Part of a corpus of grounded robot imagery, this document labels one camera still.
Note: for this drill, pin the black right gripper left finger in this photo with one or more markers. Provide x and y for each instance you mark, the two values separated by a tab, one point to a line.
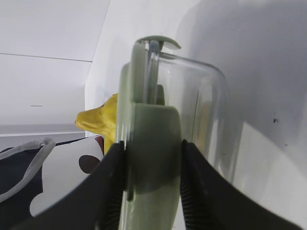
82	189

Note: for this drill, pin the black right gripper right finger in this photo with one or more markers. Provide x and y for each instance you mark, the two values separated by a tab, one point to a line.
210	202

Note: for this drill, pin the navy blue lunch bag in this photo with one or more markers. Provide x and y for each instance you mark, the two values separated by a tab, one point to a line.
37	174

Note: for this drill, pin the yellow pear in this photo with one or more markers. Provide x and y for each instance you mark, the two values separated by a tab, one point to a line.
101	120

